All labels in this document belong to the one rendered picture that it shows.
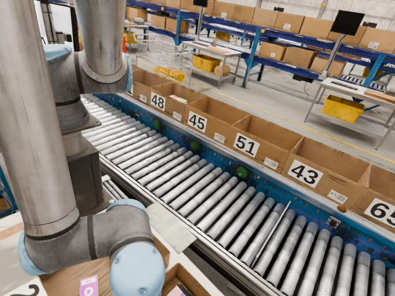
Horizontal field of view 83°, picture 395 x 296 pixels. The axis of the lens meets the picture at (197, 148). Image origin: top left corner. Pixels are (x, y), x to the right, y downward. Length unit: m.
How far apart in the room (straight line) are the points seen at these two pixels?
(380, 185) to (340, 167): 0.22
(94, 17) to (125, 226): 0.44
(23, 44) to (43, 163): 0.17
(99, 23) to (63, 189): 0.37
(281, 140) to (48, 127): 1.48
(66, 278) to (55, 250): 0.58
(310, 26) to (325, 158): 4.51
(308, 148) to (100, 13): 1.41
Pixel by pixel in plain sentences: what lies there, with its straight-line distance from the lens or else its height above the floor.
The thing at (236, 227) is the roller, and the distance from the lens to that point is 1.24.
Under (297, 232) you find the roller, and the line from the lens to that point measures 1.38.
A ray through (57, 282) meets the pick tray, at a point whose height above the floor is 0.76.
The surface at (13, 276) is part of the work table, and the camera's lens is 1.16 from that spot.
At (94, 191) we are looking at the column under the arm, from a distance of 1.21.
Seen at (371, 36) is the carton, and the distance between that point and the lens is 5.73.
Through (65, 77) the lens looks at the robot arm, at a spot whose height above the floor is 1.40.
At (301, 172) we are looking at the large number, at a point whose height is 0.96.
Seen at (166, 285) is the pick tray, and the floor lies 0.76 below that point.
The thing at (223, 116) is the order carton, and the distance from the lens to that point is 1.84.
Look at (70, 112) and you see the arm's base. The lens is 0.96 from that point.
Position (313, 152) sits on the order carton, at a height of 0.97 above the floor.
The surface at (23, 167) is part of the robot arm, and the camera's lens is 0.44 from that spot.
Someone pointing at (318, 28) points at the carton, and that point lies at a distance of 5.87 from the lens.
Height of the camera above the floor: 1.69
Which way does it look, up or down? 33 degrees down
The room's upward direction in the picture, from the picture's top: 10 degrees clockwise
